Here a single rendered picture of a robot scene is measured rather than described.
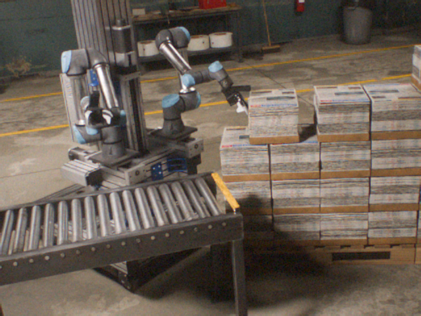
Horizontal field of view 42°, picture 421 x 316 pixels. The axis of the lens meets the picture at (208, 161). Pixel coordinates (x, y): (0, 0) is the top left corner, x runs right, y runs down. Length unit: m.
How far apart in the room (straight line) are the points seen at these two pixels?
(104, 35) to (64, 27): 6.21
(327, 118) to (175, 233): 1.20
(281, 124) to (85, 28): 1.30
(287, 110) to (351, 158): 0.48
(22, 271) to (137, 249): 0.49
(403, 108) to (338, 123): 0.36
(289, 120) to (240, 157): 0.36
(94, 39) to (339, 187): 1.70
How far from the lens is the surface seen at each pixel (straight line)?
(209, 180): 2.93
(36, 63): 9.65
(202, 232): 2.48
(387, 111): 3.21
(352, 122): 3.20
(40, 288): 3.72
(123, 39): 3.32
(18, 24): 9.57
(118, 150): 3.25
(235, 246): 2.56
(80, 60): 3.09
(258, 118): 3.15
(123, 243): 2.43
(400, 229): 3.53
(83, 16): 3.43
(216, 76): 3.24
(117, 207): 2.70
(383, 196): 3.40
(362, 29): 10.16
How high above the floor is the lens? 1.98
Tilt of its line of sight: 22 degrees down
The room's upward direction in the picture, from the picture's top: 5 degrees counter-clockwise
